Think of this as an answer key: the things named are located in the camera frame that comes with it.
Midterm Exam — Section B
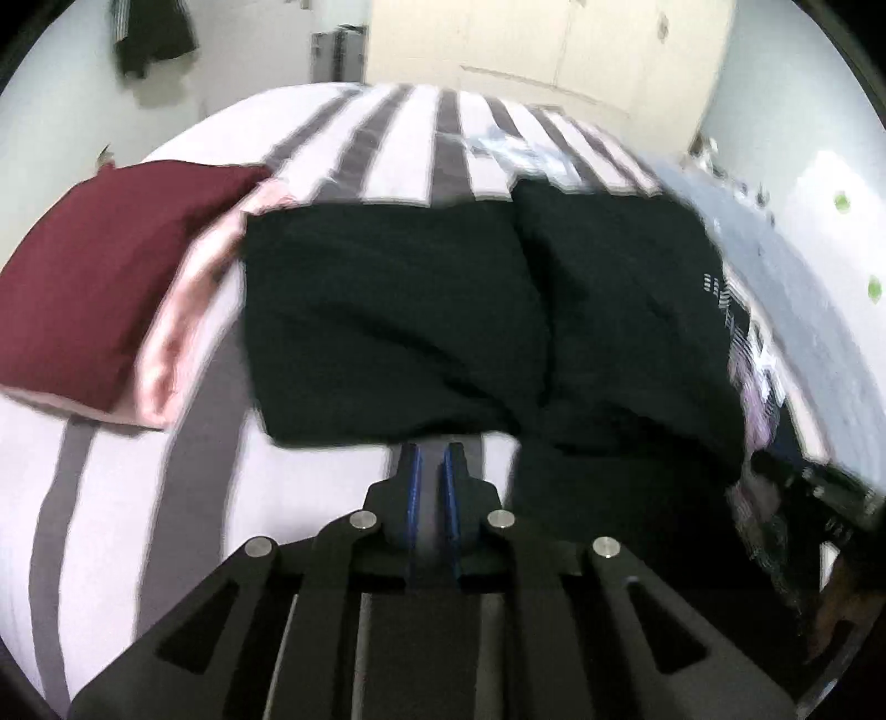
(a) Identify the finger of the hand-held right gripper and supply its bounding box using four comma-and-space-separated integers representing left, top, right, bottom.
751, 450, 818, 494

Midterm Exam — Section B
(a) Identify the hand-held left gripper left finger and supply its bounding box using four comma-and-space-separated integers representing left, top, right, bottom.
69, 443, 425, 720

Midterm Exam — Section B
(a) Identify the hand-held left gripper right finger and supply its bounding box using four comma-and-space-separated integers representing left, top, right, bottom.
441, 443, 797, 720

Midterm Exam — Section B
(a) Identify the black printed t-shirt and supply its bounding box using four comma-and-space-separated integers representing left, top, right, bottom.
239, 176, 832, 624

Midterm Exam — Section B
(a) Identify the person's right hand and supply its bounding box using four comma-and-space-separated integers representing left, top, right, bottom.
810, 554, 866, 659

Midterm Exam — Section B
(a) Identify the white headboard with green stickers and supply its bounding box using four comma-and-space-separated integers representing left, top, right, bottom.
782, 148, 886, 486

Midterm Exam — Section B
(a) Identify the folded pink garment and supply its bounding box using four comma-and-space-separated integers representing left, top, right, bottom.
14, 178, 298, 430

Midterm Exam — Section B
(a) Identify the striped grey bed sheet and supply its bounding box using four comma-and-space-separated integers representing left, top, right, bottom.
0, 81, 859, 720

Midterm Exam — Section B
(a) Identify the folded maroon garment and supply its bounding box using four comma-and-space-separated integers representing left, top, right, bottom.
0, 161, 271, 409

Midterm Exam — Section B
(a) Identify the grey suitcase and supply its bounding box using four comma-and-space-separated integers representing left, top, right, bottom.
310, 24, 368, 84

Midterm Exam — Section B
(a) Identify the cream wardrobe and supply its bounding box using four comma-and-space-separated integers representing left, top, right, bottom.
363, 0, 735, 132

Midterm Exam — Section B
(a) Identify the black hanging jacket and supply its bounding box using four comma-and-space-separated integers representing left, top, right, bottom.
111, 0, 198, 77

